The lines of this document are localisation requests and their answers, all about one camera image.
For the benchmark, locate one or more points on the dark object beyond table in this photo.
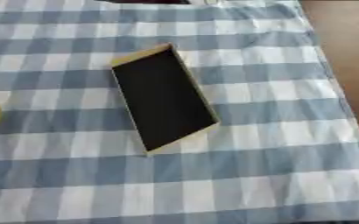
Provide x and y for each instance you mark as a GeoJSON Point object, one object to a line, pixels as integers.
{"type": "Point", "coordinates": [147, 1]}

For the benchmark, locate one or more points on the tan cardboard box black inside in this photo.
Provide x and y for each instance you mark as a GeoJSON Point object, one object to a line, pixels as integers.
{"type": "Point", "coordinates": [162, 99]}

